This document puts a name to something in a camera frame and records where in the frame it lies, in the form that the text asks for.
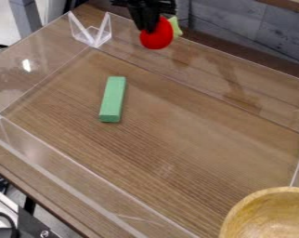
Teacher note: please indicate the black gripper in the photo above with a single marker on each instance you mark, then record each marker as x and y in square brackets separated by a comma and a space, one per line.
[145, 11]

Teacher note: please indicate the red plush fruit green leaf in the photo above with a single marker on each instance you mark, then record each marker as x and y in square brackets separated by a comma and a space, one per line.
[165, 32]

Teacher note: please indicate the green rectangular block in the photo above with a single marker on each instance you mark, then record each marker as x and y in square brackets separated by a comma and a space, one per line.
[110, 107]

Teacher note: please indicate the wooden bowl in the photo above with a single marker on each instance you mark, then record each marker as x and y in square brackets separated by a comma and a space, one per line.
[267, 214]

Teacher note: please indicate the clear acrylic tray enclosure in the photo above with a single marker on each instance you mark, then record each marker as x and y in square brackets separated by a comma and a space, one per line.
[208, 131]

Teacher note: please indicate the black metal bracket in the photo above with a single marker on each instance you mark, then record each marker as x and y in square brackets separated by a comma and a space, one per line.
[30, 228]

